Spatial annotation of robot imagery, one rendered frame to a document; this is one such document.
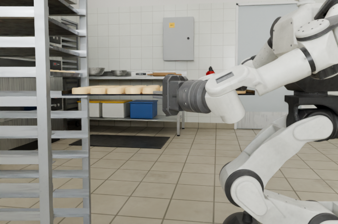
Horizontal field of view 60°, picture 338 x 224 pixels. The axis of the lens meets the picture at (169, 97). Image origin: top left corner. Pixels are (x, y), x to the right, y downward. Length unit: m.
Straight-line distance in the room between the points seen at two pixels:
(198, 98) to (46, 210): 0.58
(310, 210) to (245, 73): 0.73
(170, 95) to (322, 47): 0.40
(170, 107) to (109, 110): 3.87
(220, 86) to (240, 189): 0.51
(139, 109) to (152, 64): 0.96
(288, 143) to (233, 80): 0.50
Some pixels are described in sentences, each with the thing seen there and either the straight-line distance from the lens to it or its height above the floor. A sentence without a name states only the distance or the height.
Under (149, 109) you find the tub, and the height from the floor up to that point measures 0.38.
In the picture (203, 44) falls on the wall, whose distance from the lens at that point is 5.04.
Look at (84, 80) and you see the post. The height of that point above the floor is 0.84.
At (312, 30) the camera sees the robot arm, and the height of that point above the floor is 0.96.
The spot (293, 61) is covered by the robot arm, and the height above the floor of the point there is 0.89.
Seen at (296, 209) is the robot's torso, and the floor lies 0.36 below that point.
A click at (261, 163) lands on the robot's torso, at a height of 0.54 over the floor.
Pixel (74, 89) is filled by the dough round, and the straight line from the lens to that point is 0.98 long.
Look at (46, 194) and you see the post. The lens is 1.00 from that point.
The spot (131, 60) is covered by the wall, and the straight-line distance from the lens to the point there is 5.23.
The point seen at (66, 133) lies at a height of 0.60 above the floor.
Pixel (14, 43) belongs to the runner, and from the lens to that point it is 1.01.
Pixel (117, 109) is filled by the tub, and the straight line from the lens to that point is 4.64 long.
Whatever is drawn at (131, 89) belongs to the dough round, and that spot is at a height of 0.82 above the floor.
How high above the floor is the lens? 0.85
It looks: 4 degrees down
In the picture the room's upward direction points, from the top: straight up
